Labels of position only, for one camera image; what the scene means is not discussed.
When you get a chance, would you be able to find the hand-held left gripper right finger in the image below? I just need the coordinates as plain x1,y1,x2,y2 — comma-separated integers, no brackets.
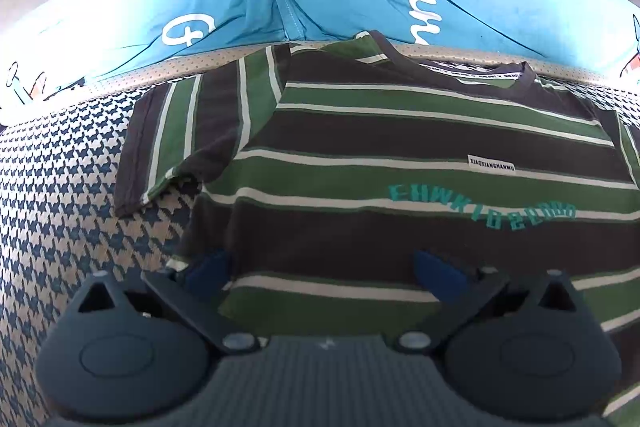
397,250,577,353

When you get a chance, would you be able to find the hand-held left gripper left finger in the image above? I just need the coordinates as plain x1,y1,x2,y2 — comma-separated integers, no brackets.
75,250,259,355

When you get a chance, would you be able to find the houndstooth sofa mat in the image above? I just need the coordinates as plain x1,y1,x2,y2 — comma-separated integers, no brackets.
0,41,640,427

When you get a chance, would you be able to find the green brown striped t-shirt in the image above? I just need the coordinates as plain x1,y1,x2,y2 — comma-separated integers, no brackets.
114,30,640,424

